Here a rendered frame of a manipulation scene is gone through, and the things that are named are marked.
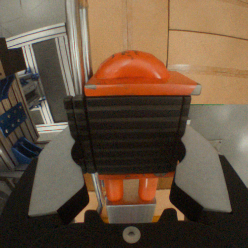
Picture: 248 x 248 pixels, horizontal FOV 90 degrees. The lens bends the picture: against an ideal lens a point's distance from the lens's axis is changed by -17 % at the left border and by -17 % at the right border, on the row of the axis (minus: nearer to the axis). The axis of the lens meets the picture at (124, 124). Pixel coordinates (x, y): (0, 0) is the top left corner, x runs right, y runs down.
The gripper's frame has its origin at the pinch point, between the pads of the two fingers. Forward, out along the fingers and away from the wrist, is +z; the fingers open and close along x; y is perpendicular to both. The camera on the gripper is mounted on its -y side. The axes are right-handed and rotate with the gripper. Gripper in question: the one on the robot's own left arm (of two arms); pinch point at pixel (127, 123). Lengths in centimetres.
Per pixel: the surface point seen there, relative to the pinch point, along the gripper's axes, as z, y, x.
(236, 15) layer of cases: 67, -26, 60
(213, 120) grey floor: 122, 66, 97
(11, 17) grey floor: 119, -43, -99
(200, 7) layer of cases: 67, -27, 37
